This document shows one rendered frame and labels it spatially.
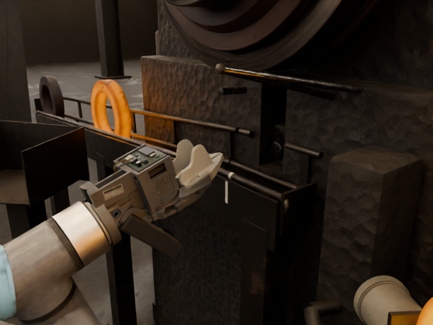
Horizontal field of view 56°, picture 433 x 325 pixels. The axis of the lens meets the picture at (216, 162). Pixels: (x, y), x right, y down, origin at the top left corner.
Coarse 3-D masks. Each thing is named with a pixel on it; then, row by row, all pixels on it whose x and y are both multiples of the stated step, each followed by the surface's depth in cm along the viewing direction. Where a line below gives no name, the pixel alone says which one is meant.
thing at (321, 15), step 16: (160, 0) 74; (320, 0) 48; (336, 0) 46; (352, 0) 48; (304, 16) 50; (320, 16) 48; (336, 16) 50; (352, 16) 52; (176, 32) 72; (288, 32) 52; (304, 32) 50; (320, 32) 49; (336, 32) 54; (192, 48) 69; (208, 48) 66; (256, 48) 57; (272, 48) 55; (288, 48) 53; (304, 48) 52; (208, 64) 67; (224, 64) 64; (240, 64) 61; (256, 64) 58; (272, 64) 56
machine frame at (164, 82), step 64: (384, 0) 57; (192, 64) 87; (320, 64) 68; (384, 64) 59; (192, 128) 92; (256, 128) 75; (320, 128) 64; (384, 128) 55; (320, 192) 66; (192, 256) 104; (192, 320) 111
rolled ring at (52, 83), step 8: (40, 80) 153; (48, 80) 146; (56, 80) 147; (40, 88) 155; (48, 88) 147; (56, 88) 145; (40, 96) 157; (48, 96) 157; (56, 96) 145; (48, 104) 158; (56, 104) 145; (48, 112) 156; (56, 112) 146
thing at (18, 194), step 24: (0, 120) 103; (0, 144) 105; (24, 144) 103; (48, 144) 85; (72, 144) 93; (0, 168) 107; (24, 168) 79; (48, 168) 86; (72, 168) 94; (0, 192) 90; (24, 192) 89; (48, 192) 87; (24, 216) 93
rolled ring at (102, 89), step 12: (96, 84) 109; (108, 84) 104; (96, 96) 111; (108, 96) 104; (120, 96) 103; (96, 108) 113; (120, 108) 102; (96, 120) 114; (120, 120) 102; (120, 132) 103
